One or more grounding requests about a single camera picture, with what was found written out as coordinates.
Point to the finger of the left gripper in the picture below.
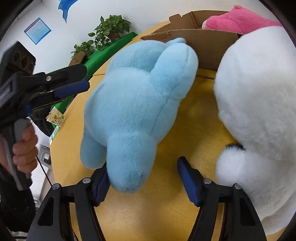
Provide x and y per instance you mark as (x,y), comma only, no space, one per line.
(68,74)
(55,96)

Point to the operator left hand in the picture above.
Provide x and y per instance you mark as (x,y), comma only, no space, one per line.
(25,152)

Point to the brown cardboard box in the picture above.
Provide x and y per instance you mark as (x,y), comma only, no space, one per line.
(209,45)

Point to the pink plush bear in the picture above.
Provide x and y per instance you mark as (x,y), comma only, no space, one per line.
(239,20)

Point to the blue wave wall decal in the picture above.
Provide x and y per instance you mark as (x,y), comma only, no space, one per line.
(65,5)

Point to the green potted plant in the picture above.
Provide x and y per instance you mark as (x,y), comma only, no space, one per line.
(109,31)

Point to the small cardboard box on bench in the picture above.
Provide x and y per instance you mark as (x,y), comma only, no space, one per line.
(77,58)

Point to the white panda plush toy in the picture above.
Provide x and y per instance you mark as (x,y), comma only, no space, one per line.
(255,93)

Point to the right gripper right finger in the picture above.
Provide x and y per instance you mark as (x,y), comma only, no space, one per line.
(227,205)

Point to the light blue plush toy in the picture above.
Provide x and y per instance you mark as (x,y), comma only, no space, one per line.
(134,107)

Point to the blue framed wall notice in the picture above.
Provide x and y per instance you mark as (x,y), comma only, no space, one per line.
(37,30)

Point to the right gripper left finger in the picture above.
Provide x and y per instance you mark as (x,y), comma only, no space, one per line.
(67,213)

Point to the green cloth covered bench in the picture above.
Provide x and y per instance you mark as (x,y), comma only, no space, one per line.
(93,63)

